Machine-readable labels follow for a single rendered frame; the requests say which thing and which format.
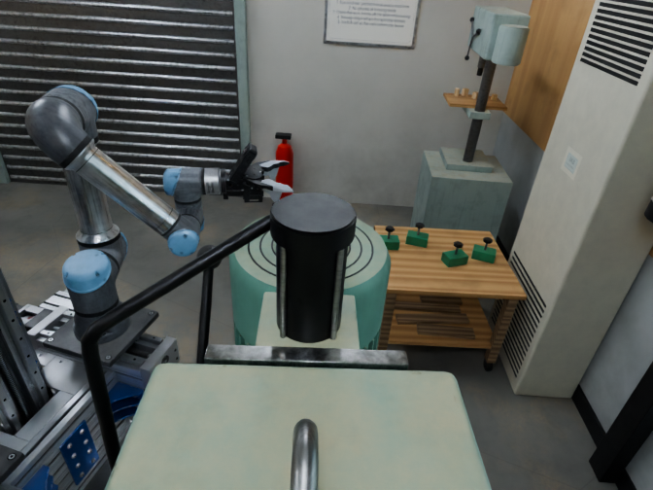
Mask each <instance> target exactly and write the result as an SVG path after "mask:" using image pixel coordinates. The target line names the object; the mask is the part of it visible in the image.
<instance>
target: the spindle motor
mask: <svg viewBox="0 0 653 490"><path fill-rule="evenodd" d="M390 270H391V257H390V254H389V251H388V249H387V247H386V245H385V242H384V241H383V239H382V237H381V236H380V235H379V234H378V232H376V231H375V230H374V229H373V228H372V227H370V226H369V225H367V224H366V223H364V222H362V221H360V220H358V219H357V222H356V231H355V238H354V240H353V242H352V243H351V244H350V245H349V246H348V253H347V262H346V272H345V282H344V293H343V295H348V296H355V301H356V310H357V320H358V330H359V340H360V349H366V350H377V346H378V340H379V334H380V329H381V323H382V318H383V312H384V306H385V299H386V293H387V288H388V282H389V276H390ZM229 271H230V284H231V296H232V309H233V321H234V333H235V345H248V346H255V344H256V339H257V333H258V322H259V316H260V311H261V305H262V300H263V294H264V293H265V292H270V293H276V242H275V241H274V240H273V239H272V237H271V234H270V230H269V231H268V232H266V233H264V234H263V235H261V236H260V237H258V238H256V239H255V240H253V241H251V242H250V243H248V244H247V245H245V246H243V247H242V248H240V249H238V250H237V251H235V252H234V253H232V254H230V255H229Z"/></svg>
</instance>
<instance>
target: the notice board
mask: <svg viewBox="0 0 653 490"><path fill-rule="evenodd" d="M420 5H421V0H326V6H325V27H324V43H325V44H339V45H354V46H369V47H383V48H398V49H412V50H414V44H415V38H416V31H417V24H418V18H419V12H420Z"/></svg>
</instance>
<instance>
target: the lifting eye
mask: <svg viewBox="0 0 653 490"><path fill-rule="evenodd" d="M318 466H319V439H318V429H317V426H316V424H315V423H314V422H313V421H312V420H310V419H306V418H305V419H301V420H299V421H298V422H297V423H296V424H295V426H294V429H293V437H292V466H291V485H290V490H318Z"/></svg>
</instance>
